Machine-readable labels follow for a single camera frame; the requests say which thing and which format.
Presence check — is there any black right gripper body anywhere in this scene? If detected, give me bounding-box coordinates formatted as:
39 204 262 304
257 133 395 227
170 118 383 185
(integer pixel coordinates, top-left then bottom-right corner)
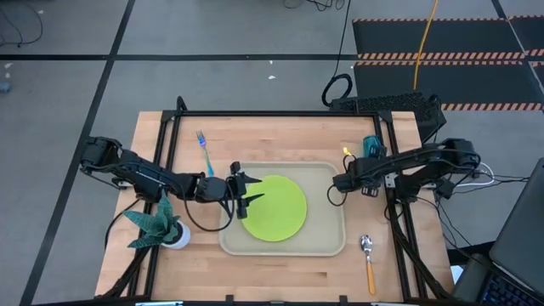
350 156 386 199

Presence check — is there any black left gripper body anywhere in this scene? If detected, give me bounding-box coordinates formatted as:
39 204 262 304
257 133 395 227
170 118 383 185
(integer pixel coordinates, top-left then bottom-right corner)
195 161 251 220

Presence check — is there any lime green round plate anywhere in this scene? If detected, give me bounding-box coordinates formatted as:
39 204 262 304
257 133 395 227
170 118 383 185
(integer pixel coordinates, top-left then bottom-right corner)
240 174 308 243

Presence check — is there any teal faceted plastic cup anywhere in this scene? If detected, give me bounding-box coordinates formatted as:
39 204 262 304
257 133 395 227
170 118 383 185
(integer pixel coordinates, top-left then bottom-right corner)
362 134 387 159

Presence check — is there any steel spoon orange handle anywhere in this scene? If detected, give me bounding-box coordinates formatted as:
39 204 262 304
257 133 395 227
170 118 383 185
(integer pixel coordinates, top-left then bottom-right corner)
360 234 377 296

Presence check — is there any beige plastic tray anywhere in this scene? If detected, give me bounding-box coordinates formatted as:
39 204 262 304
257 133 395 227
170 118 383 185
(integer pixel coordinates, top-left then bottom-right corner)
218 161 348 258

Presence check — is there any white plant pot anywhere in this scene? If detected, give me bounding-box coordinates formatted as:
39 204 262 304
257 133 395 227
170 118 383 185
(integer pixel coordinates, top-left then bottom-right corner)
161 219 192 251

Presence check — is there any green striped artificial plant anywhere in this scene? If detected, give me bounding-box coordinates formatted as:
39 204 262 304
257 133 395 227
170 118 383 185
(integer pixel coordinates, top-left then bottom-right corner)
122 193 182 250

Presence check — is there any black power adapter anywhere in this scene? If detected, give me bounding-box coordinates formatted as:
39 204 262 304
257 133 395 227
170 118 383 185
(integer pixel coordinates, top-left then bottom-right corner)
435 178 456 201

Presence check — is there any black hazard-striped floor mat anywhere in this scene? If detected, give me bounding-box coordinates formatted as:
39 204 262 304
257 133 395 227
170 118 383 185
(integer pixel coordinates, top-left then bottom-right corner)
507 14 544 59
353 60 544 112
351 17 528 60

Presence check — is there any dark grey rounded object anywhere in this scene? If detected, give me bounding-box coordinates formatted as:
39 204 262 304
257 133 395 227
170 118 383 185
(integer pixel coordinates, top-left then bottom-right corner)
451 252 496 303

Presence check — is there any dark grey laptop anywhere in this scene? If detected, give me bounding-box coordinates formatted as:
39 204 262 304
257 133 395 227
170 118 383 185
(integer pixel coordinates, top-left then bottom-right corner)
479 156 544 306

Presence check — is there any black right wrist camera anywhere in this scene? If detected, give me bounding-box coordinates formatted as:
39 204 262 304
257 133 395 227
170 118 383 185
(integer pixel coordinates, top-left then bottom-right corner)
332 169 357 193

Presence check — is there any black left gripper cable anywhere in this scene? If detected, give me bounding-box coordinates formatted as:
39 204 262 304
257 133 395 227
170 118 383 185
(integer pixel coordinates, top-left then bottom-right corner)
182 176 235 233

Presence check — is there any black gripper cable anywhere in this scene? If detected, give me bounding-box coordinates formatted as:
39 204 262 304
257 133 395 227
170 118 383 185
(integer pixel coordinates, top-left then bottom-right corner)
182 176 235 233
326 155 356 208

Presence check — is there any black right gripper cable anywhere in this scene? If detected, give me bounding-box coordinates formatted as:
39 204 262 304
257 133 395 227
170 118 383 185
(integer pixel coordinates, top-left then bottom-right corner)
326 155 356 208

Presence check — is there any black aluminium table frame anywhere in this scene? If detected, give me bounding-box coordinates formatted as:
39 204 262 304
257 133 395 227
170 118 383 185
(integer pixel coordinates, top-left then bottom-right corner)
99 96 456 305

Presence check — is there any black hanging cable with coil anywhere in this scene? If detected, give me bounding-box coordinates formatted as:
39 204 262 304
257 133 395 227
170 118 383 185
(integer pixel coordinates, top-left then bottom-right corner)
321 0 354 108

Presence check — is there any white cable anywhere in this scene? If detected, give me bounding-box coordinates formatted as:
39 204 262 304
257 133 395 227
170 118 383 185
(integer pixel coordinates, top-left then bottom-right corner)
454 160 497 189

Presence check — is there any black left arm base cable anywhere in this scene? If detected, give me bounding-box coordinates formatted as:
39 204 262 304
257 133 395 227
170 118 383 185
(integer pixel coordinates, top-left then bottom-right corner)
104 195 144 252

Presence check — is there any thick yellow hanging cable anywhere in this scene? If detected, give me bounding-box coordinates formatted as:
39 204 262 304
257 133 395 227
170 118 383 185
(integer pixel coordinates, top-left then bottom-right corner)
413 0 439 91

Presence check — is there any black floor cable tangle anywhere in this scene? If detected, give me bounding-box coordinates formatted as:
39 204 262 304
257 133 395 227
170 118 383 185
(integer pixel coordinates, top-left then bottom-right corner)
303 0 346 13

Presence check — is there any thin black floor cable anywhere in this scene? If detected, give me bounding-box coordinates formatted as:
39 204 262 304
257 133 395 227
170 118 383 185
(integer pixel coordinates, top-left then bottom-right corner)
0 0 44 48

